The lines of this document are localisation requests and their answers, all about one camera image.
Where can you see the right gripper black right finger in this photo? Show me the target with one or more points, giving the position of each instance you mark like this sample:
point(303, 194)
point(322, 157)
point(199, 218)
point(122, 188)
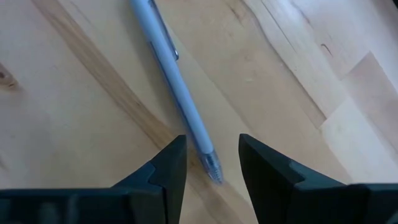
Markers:
point(273, 193)

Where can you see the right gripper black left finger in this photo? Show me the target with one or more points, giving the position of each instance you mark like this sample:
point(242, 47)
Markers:
point(161, 193)

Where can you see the lavender pen with clip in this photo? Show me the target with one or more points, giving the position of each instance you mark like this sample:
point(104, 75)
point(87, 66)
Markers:
point(174, 77)

